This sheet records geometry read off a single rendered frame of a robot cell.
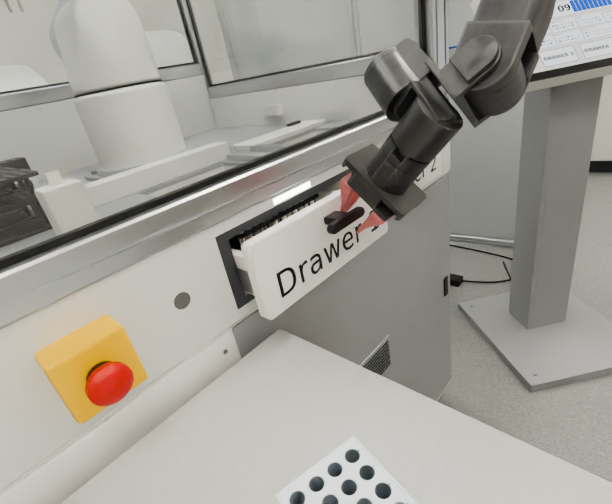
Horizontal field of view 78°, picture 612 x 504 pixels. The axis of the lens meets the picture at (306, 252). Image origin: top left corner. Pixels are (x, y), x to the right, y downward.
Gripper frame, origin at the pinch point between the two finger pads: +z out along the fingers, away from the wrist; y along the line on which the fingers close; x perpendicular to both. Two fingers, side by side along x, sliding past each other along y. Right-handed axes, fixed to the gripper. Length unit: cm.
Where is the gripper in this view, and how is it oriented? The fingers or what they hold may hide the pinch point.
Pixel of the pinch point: (353, 219)
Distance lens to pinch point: 55.0
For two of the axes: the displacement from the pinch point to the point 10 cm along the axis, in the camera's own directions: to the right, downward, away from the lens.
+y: -6.7, -7.3, 1.7
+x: -6.5, 4.5, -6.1
